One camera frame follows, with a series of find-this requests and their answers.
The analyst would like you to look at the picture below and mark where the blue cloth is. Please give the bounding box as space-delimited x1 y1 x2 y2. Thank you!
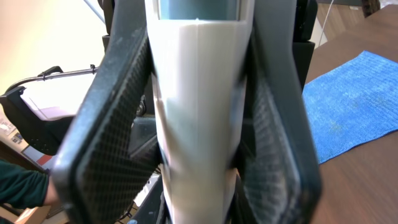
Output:
302 50 398 165

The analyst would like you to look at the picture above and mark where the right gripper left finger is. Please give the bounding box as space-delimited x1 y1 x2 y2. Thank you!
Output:
50 0 163 224

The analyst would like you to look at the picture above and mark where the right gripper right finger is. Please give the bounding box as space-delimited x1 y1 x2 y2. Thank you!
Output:
231 0 323 224

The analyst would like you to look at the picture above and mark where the white and blue stand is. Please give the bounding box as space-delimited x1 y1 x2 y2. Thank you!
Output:
144 0 256 23

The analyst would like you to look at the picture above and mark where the person's forearm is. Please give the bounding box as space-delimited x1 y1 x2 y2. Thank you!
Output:
0 159 60 210

